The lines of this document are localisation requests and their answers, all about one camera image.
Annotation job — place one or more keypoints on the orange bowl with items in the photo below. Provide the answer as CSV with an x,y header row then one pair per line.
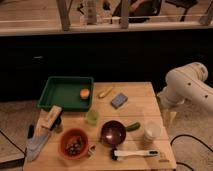
x,y
73,144

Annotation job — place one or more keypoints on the yellow toy banana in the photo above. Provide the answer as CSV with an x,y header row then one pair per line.
x,y
105,93

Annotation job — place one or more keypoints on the green plastic tray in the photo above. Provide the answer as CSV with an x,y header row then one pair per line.
x,y
64,91

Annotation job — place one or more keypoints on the orange toy fruit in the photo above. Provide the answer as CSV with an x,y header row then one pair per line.
x,y
84,93

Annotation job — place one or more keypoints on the person in background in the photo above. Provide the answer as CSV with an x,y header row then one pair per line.
x,y
141,10

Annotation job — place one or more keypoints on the small clear tabletop item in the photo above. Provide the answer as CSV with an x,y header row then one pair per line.
x,y
163,157

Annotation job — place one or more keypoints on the small green cup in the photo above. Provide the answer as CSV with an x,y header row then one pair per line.
x,y
92,117

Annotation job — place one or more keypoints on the wooden block brush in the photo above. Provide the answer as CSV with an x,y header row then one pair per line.
x,y
51,117

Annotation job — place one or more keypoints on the green toy cucumber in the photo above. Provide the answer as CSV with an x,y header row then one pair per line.
x,y
133,127

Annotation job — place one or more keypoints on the dark purple bowl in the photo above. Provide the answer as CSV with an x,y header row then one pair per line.
x,y
113,133

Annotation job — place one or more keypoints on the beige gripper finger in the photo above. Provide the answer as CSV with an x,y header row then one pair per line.
x,y
165,116
172,117

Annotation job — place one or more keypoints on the white paper cup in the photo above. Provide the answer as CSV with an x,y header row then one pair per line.
x,y
152,131

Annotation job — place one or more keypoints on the small white clip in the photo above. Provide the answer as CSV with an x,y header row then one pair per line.
x,y
91,150

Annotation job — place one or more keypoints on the grey blade knife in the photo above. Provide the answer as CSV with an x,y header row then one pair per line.
x,y
36,144

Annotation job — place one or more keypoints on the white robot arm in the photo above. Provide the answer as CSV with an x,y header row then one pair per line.
x,y
185,83

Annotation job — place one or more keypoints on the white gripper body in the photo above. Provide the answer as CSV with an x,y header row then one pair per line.
x,y
169,98

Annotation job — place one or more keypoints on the white dish brush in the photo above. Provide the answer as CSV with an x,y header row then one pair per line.
x,y
115,153

